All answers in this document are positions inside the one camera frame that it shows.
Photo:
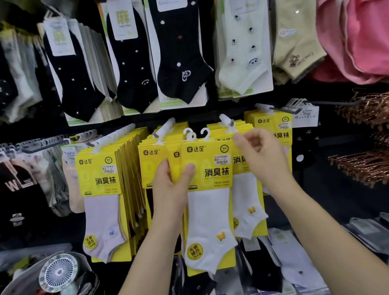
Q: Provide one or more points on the person's left hand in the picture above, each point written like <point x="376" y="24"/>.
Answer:
<point x="169" y="199"/>

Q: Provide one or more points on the person's right hand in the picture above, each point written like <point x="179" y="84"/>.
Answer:
<point x="268" y="164"/>

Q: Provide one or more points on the bunch yellow sock packets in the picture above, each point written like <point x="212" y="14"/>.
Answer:
<point x="98" y="176"/>
<point x="150" y="165"/>
<point x="246" y="203"/>
<point x="277" y="127"/>

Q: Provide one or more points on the yellow hooked sock packet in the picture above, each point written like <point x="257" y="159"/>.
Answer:
<point x="174" y="155"/>

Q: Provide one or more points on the yellow packet white sock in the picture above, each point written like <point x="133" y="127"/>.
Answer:
<point x="208" y="222"/>

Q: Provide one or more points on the person's left forearm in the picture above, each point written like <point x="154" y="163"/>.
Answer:
<point x="141" y="285"/>

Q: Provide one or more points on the person's right forearm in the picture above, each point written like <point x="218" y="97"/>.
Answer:
<point x="336" y="248"/>

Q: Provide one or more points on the row of clear bagged socks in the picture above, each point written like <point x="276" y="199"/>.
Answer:
<point x="295" y="261"/>

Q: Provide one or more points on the row black socks white cards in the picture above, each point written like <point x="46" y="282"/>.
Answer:
<point x="135" y="74"/>

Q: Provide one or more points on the row black socks peach cuffs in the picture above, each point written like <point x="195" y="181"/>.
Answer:
<point x="14" y="190"/>

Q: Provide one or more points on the pink garments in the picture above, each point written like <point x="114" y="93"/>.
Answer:
<point x="371" y="22"/>

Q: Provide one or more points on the clear price tag holder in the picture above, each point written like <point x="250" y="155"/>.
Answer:
<point x="305" y="118"/>

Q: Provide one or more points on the white tipped peg hook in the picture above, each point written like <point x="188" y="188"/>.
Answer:
<point x="227" y="121"/>
<point x="112" y="136"/>

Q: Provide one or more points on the bunch of pastel sock packs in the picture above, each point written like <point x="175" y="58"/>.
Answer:
<point x="72" y="183"/>

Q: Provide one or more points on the cream dotted sock pack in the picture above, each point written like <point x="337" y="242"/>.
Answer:
<point x="243" y="60"/>

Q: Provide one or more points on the beige sock pack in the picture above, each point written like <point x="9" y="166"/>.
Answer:
<point x="295" y="43"/>

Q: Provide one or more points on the white handheld fan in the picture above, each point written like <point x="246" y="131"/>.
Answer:
<point x="58" y="273"/>

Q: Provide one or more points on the black dotted sock white card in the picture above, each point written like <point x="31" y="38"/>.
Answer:
<point x="75" y="86"/>

